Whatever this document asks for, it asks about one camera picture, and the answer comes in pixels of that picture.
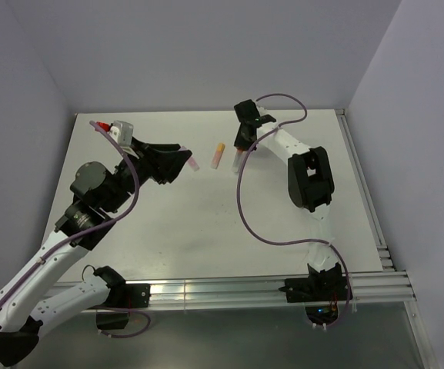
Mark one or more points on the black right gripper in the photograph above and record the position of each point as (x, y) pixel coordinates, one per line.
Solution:
(239, 143)

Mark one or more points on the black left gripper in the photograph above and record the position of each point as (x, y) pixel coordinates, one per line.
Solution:
(171, 161)

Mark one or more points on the purple highlighter pen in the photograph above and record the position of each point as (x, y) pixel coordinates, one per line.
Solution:
(193, 163)

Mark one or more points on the orange highlighter pen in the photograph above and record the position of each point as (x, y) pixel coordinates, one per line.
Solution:
(237, 161)

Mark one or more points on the yellow highlighter pen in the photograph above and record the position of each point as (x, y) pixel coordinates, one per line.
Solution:
(216, 159)

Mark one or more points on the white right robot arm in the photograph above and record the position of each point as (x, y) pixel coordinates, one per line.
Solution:
(310, 182)

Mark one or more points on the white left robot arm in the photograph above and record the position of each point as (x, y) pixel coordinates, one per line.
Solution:
(26, 316)

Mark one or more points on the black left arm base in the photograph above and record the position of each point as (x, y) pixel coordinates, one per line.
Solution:
(123, 304)

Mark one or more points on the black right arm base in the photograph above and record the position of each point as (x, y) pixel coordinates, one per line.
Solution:
(321, 297)

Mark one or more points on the aluminium side rail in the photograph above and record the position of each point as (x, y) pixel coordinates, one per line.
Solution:
(381, 245)

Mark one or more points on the aluminium mounting rail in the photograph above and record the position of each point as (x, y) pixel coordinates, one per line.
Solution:
(196, 294)

